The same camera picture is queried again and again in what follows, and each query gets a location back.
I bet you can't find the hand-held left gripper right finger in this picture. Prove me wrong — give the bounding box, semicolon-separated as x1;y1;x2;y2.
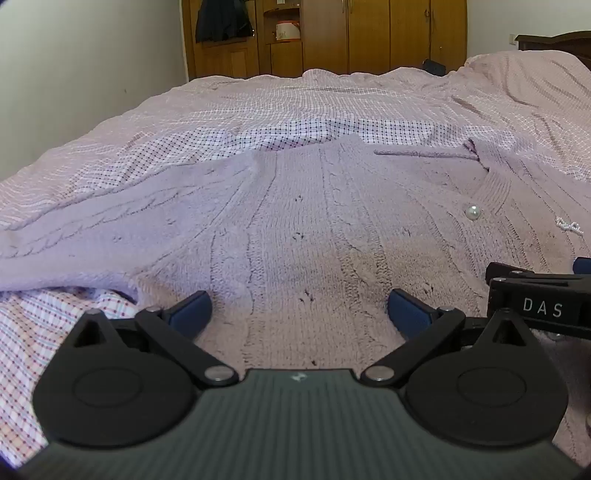
360;288;533;385

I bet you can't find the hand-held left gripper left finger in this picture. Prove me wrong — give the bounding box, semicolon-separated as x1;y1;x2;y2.
74;291;240;387

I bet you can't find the lilac knit cardigan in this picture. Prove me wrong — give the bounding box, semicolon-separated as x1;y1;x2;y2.
0;134;591;467

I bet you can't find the dark wooden headboard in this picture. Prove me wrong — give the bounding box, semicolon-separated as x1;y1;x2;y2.
515;31;591;70

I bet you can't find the pink checkered bedsheet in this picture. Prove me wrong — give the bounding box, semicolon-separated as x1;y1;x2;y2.
0;50;591;468

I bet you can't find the wooden wardrobe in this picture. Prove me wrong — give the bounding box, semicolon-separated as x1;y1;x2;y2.
181;0;468;84

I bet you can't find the dark hanging garment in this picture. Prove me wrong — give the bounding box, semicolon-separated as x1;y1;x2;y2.
195;0;254;45

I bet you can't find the white round container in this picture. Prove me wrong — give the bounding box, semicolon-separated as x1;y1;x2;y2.
275;20;302;43

